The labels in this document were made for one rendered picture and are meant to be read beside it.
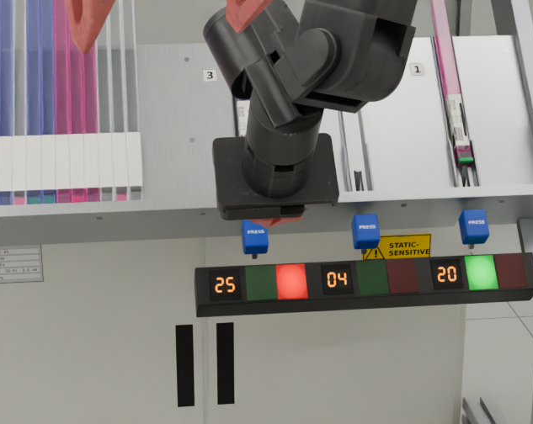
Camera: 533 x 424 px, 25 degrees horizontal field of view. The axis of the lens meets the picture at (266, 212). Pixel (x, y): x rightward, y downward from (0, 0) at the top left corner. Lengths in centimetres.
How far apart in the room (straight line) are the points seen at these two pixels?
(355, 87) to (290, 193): 15
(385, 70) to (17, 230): 46
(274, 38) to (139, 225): 34
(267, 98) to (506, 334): 176
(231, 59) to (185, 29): 219
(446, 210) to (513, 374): 125
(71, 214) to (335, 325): 54
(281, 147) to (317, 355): 72
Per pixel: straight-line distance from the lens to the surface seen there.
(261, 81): 94
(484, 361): 252
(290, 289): 119
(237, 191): 101
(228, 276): 119
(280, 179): 98
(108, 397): 164
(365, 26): 89
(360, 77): 90
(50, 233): 123
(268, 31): 96
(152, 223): 121
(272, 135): 93
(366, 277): 121
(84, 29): 64
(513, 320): 271
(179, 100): 127
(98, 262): 155
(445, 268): 123
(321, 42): 88
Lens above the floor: 113
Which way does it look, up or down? 20 degrees down
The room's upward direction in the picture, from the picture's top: straight up
